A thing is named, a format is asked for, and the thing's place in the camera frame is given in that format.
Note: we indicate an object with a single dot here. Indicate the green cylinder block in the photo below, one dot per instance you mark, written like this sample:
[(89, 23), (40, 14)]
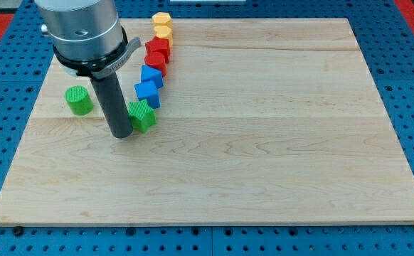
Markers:
[(78, 100)]

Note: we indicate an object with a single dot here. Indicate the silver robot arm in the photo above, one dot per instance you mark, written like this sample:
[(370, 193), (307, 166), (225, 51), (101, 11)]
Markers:
[(82, 30)]

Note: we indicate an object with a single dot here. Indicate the green star block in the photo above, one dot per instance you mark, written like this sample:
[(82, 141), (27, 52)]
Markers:
[(141, 115)]

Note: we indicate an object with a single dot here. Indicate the red star block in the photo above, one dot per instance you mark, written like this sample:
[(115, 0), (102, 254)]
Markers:
[(160, 45)]

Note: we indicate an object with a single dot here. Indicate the wooden board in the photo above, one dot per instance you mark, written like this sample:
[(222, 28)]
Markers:
[(263, 122)]

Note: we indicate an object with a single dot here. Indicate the blue cube block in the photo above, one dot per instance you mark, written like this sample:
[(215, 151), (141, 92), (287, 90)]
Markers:
[(148, 91)]

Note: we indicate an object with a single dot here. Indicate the blue triangle block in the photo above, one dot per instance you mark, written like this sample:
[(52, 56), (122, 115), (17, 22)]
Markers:
[(152, 74)]

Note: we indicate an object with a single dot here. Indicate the red cylinder block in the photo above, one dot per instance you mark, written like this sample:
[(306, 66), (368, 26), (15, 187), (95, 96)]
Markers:
[(156, 60)]

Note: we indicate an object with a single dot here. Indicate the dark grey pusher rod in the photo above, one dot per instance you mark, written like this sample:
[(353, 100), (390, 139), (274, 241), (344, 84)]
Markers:
[(111, 99)]

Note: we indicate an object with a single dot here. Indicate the yellow heart block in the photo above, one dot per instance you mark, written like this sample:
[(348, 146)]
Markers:
[(164, 32)]

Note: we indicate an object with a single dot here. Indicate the yellow hexagon block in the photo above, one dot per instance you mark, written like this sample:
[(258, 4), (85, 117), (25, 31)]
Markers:
[(162, 19)]

